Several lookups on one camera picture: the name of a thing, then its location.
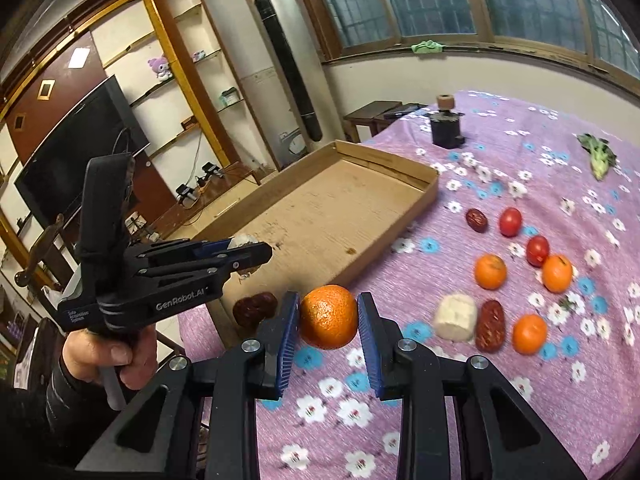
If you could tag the person's left forearm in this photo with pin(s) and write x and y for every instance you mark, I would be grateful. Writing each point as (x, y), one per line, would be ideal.
(45, 425)

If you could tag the green cloth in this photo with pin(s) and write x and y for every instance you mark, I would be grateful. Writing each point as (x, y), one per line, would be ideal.
(427, 47)

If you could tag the black cylindrical device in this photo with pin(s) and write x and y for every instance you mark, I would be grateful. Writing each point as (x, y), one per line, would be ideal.
(446, 129)

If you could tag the purple floral blanket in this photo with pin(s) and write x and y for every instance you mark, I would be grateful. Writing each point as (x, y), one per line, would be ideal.
(450, 410)

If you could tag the small orange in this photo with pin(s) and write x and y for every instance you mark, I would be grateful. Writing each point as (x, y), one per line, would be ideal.
(557, 273)
(530, 334)
(490, 271)

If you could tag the wooden shelf unit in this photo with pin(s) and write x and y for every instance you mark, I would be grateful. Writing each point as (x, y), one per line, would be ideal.
(165, 60)

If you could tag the cardboard tray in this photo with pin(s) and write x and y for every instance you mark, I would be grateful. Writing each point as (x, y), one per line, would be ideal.
(320, 210)

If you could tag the dark flat object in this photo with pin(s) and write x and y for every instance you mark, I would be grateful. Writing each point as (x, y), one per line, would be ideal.
(400, 111)

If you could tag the purple plush toy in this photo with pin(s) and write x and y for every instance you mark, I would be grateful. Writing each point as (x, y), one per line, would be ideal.
(160, 67)

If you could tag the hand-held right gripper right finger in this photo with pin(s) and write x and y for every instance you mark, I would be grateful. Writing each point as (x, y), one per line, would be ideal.
(367, 345)

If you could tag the large orange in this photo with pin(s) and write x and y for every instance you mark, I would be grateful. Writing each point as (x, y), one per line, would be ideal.
(328, 316)

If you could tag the tower air conditioner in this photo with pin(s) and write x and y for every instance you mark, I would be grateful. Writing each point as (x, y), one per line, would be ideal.
(290, 70)

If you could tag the small dark red jujube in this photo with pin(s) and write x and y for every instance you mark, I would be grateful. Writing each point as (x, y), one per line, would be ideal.
(476, 220)

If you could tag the person's left hand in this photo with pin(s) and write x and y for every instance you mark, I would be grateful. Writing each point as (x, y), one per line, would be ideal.
(95, 352)

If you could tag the dark wooden side table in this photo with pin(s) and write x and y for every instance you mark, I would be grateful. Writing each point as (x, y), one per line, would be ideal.
(365, 117)

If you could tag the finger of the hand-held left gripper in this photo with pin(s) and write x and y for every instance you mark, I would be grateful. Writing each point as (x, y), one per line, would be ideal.
(200, 249)
(225, 262)

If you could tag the large dark red jujube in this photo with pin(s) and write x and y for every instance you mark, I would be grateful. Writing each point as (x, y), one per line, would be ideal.
(490, 325)

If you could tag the brown tape roll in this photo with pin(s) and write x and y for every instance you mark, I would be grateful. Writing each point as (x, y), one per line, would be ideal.
(445, 101)

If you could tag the red tomato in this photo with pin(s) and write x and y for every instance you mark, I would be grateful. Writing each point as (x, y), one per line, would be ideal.
(510, 221)
(537, 250)

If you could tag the black charger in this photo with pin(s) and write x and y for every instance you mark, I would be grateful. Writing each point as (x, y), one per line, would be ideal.
(186, 195)
(210, 171)

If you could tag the barred window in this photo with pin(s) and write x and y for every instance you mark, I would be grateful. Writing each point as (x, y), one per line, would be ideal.
(425, 0)

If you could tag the black television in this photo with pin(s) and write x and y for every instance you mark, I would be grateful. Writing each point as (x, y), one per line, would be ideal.
(75, 150)

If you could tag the green leafy vegetable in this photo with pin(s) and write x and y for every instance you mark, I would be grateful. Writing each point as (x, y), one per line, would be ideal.
(597, 155)

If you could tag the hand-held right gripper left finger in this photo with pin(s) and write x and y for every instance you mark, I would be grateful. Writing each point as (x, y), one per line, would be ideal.
(287, 345)

